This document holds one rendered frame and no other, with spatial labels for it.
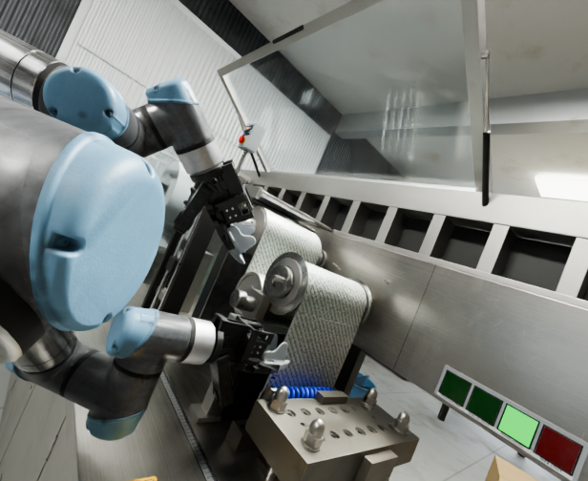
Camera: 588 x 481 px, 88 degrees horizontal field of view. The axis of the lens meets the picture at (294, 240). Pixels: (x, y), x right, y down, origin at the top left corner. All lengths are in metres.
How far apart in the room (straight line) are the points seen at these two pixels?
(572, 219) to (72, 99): 0.88
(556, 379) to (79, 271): 0.77
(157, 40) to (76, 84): 3.38
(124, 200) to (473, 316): 0.76
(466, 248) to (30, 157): 0.91
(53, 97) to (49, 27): 3.27
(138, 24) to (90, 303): 3.66
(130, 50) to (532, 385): 3.69
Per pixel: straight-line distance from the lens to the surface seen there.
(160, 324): 0.52
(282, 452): 0.62
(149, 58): 3.75
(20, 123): 0.23
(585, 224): 0.85
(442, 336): 0.84
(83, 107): 0.44
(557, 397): 0.80
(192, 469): 0.69
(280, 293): 0.67
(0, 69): 0.50
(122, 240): 0.21
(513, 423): 0.80
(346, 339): 0.84
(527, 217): 0.87
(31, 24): 3.71
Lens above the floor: 1.33
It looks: 2 degrees up
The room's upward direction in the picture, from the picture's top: 23 degrees clockwise
